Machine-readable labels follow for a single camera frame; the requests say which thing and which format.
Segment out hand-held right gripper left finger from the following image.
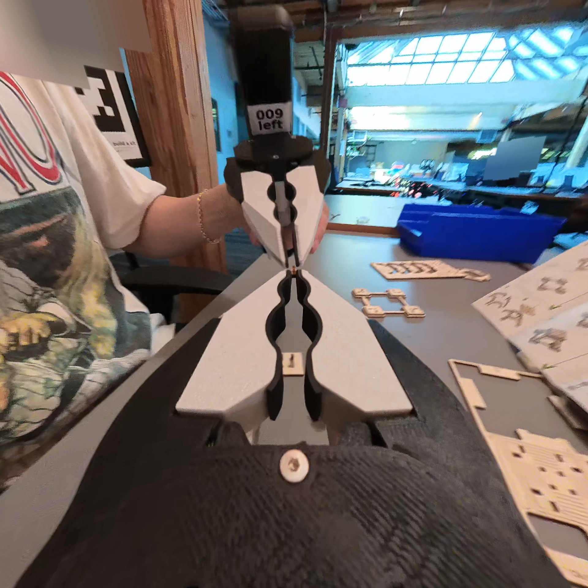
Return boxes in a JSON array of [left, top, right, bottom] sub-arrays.
[[176, 270, 294, 445]]

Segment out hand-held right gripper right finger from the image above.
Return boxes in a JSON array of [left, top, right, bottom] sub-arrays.
[[295, 269, 413, 445]]

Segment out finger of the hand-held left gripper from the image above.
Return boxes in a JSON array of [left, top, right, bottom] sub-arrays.
[[240, 170, 288, 268], [286, 165, 325, 268]]

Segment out thin dark wooden piece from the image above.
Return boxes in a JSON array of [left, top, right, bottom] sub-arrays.
[[275, 180, 302, 273]]

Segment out person's left forearm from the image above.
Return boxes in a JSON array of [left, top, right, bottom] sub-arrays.
[[123, 185, 227, 259]]

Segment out grey desk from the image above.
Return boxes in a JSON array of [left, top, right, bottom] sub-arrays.
[[0, 230, 588, 588]]

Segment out person's left hand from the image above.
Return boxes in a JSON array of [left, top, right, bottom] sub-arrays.
[[221, 184, 330, 256]]

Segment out grey table with wooden edge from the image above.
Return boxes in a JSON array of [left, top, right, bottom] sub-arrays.
[[325, 194, 408, 238]]

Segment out dark wooden column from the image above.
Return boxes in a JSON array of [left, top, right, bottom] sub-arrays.
[[321, 25, 344, 154]]

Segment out wooden pillar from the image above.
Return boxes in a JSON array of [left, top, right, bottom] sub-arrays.
[[123, 0, 227, 323]]

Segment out black office chair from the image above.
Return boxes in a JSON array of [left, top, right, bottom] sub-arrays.
[[109, 251, 234, 325]]

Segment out slotted wooden puzzle piece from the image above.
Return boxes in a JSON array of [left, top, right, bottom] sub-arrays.
[[370, 258, 492, 283]]

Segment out cluttered background workbenches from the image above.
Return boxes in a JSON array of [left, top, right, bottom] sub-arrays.
[[335, 154, 588, 205]]

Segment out framed printed tag sign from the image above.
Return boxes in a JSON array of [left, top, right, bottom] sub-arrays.
[[75, 66, 153, 168]]

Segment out skylight windows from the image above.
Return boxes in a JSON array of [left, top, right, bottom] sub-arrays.
[[344, 24, 588, 89]]

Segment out stack of blue bins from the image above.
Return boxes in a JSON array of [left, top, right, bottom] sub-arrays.
[[396, 202, 569, 265]]

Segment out paper instruction booklet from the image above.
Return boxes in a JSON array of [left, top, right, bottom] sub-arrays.
[[472, 243, 588, 414]]

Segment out person in printed t-shirt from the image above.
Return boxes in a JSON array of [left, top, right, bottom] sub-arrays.
[[0, 71, 176, 466]]

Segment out gold bracelet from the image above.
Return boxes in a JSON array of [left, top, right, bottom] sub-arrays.
[[196, 188, 222, 245]]

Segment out square wooden frame piece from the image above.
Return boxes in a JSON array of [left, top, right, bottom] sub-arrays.
[[351, 288, 426, 320]]

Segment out wooden puzzle sheet frame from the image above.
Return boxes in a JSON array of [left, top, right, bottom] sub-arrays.
[[447, 358, 588, 585]]

